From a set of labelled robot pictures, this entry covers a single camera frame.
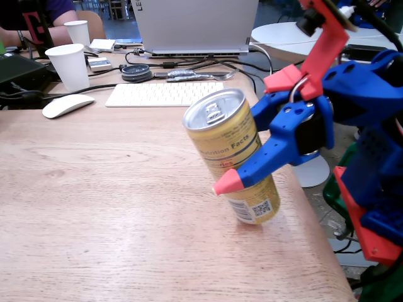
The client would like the black box device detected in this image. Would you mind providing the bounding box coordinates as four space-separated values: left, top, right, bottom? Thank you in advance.
0 53 56 94

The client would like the wooden chair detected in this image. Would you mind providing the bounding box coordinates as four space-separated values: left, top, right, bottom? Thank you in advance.
75 10 107 42

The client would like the silver laptop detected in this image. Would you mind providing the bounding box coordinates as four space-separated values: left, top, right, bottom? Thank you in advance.
131 0 260 59

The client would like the foil wrapped fork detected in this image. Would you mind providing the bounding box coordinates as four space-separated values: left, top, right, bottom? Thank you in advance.
166 69 241 84

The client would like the blue gripper finger with pink tip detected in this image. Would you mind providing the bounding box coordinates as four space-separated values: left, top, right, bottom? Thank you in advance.
250 91 292 133
212 95 335 196

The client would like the white computer mouse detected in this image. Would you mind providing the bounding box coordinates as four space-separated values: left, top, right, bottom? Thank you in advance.
42 93 96 120

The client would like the white round table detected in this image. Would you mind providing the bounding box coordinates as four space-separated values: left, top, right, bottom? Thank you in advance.
251 21 403 189

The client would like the small grey white device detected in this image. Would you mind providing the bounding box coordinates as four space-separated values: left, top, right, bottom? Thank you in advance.
87 57 113 73

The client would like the yellow drink can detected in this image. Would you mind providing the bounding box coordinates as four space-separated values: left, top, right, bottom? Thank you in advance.
181 87 281 225

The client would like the green clamp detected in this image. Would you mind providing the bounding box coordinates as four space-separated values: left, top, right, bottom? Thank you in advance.
358 264 403 302
322 142 360 232

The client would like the white flat box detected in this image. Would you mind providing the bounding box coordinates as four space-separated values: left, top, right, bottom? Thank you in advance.
89 38 116 53

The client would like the small white paper cup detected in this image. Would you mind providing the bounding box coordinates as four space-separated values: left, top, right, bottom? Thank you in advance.
63 20 91 48

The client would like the black camera cable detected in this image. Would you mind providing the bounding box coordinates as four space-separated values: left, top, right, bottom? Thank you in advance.
346 0 403 53

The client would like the blue gripper body black motor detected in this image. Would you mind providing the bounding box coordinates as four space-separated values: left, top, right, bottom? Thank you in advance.
295 60 376 155

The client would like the short black plug cable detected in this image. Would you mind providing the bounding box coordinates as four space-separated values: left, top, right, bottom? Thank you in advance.
84 64 127 78

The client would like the red robot base plate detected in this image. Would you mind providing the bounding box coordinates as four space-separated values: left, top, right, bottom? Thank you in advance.
332 165 403 268

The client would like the red camera mount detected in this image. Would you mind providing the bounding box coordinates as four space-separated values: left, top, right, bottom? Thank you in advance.
263 0 351 101

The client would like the white keyboard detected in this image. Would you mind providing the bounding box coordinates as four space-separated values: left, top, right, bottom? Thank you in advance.
105 81 225 108

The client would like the large white paper cup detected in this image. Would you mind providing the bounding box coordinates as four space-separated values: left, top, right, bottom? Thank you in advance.
45 43 91 92

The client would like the white cable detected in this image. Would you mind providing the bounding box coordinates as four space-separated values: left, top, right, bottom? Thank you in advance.
247 42 275 77

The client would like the black laptop cable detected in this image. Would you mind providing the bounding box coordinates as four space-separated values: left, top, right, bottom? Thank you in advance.
124 47 253 72

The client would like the black power brick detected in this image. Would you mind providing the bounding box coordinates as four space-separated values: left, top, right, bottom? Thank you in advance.
342 43 389 63

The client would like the black round lid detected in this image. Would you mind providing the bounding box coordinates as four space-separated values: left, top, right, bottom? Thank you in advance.
121 64 153 83

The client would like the foil wrapped utensil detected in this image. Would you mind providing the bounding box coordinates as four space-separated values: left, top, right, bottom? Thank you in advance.
153 69 221 79

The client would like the seated person purple shirt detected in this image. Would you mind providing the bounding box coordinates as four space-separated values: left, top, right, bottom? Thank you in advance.
0 0 79 48

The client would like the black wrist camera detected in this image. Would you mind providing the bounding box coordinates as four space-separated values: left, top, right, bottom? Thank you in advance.
295 8 326 36

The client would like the long black cable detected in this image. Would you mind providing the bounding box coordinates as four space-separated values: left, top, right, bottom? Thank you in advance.
0 82 119 103

